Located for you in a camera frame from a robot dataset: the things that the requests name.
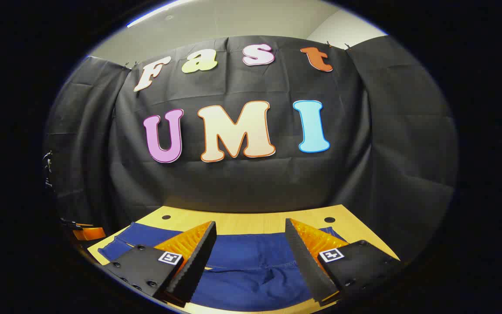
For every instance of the black backdrop cloth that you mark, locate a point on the black backdrop cloth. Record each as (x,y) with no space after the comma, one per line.
(242,183)

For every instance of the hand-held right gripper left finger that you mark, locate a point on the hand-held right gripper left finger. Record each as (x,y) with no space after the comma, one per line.
(194,266)

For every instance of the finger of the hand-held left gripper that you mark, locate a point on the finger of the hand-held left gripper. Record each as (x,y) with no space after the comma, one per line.
(89,234)

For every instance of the blue denim jeans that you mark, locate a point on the blue denim jeans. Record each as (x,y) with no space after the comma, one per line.
(251,270)

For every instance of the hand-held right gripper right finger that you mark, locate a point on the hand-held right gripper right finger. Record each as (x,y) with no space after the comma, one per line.
(305,266)

